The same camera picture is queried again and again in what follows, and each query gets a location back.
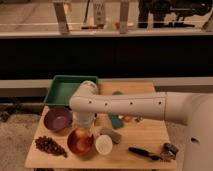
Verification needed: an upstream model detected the red yellow apple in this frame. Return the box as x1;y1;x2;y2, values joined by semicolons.
76;129;90;141

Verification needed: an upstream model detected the red bowl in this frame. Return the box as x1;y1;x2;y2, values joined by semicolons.
67;129;94;156

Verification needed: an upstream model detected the black handled brush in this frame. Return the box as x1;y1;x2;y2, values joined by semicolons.
128;147;171;162

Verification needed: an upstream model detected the white round cup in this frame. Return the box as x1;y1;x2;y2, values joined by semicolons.
95;135;113;155

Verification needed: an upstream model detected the purple bowl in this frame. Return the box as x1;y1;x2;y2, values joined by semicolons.
44;107;72;132

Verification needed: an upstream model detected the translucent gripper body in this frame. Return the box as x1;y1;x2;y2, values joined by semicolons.
73;113;95;135

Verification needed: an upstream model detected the dark small object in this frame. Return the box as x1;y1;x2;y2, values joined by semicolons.
163;143;179;155

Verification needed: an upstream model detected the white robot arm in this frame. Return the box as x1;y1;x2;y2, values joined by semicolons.
69;81;213;171

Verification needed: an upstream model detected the orange carrot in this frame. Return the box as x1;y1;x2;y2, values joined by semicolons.
122;116;133;122

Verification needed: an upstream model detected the green plastic tray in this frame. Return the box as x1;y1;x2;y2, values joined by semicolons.
44;75;98;107

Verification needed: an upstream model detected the bunch of dark grapes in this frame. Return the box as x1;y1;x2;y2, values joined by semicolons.
35;136;68;158

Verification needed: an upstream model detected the green sponge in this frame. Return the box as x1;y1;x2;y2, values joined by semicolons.
109;115;124;129

